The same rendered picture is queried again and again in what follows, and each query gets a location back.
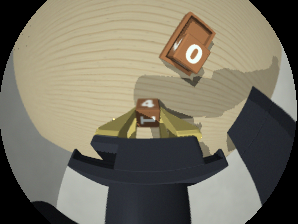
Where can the brown cube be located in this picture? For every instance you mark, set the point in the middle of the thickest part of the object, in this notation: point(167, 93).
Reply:
point(189, 53)
point(147, 113)

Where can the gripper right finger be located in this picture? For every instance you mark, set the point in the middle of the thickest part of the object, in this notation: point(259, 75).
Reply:
point(176, 127)

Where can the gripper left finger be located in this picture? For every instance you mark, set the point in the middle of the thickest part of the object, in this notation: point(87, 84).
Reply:
point(119, 127)

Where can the brown open tray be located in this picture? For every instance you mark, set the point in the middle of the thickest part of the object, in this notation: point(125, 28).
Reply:
point(193, 25)

